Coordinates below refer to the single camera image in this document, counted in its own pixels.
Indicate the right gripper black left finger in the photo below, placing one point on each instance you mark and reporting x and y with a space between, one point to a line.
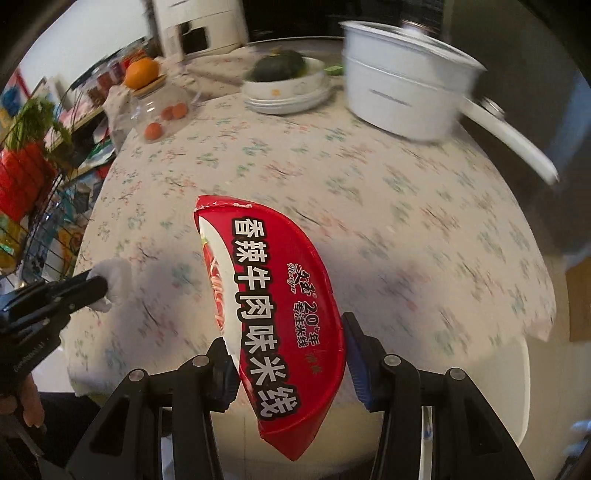
124 439

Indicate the person left hand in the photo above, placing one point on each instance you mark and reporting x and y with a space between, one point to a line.
29 399

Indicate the white tissue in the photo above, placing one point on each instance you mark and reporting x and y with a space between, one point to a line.
117 273

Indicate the white floral ceramic bowl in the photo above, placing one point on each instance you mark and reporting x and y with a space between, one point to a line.
313 80

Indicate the white plastic chair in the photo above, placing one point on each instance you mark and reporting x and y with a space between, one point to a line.
504 378

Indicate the large orange fruit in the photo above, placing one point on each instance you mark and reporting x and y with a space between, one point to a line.
140 73

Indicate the clear glass jar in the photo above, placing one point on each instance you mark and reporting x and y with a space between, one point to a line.
148 102

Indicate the white air fryer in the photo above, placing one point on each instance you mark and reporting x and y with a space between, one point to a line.
192 28

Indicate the brown cardboard box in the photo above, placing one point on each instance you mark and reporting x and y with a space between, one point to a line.
579 296

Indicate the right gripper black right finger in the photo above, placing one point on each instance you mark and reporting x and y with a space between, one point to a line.
469 439

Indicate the white electric cooking pot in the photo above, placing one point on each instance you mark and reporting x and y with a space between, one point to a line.
417 87

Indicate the small orange in jar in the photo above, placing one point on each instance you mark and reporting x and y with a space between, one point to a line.
179 110
153 131
167 113

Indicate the floral tablecloth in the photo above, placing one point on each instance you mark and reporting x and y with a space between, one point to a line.
426 244

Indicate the black wire basket rack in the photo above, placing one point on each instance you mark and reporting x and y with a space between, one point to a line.
53 163

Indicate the dark green squash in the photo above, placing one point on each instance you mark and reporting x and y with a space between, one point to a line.
278 66

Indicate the red noodle bowl lid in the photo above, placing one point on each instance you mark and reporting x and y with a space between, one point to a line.
277 315

